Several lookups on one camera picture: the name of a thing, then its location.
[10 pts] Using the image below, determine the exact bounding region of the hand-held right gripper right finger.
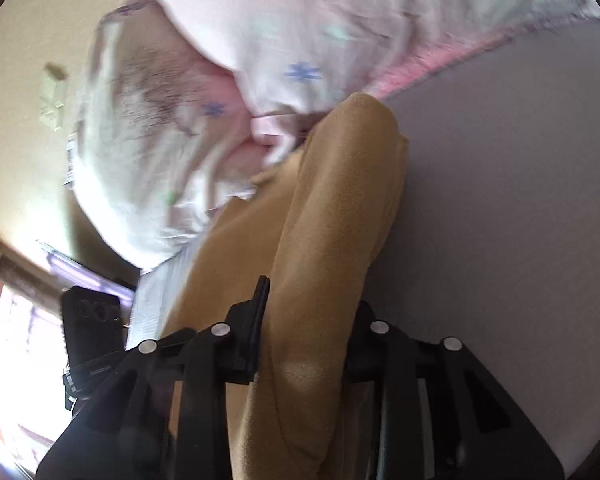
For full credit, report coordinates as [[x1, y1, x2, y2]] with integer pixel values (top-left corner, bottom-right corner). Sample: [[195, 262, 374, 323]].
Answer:
[[345, 300, 565, 480]]

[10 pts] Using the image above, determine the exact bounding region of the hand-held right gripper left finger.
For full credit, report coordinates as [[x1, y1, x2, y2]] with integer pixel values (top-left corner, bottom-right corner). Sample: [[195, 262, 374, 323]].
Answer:
[[82, 275, 272, 480]]

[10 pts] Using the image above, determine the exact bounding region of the tan fleece garment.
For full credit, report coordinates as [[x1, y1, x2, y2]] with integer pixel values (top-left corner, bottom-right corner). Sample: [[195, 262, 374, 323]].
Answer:
[[159, 92, 411, 480]]

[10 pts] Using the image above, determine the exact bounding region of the white striped cloth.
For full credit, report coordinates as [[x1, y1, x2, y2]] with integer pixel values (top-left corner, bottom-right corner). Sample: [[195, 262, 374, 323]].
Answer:
[[127, 252, 203, 352]]

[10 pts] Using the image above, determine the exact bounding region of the white barcode label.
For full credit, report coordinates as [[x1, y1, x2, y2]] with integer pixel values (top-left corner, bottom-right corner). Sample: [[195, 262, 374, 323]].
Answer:
[[64, 131, 79, 189]]

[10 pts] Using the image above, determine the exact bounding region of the window with brown frame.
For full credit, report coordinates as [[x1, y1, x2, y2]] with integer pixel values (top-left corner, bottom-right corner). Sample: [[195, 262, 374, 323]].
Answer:
[[0, 240, 137, 476]]

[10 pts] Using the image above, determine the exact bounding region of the beige wall switch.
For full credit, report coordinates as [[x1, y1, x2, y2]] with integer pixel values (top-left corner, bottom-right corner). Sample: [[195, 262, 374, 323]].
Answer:
[[36, 61, 69, 132]]

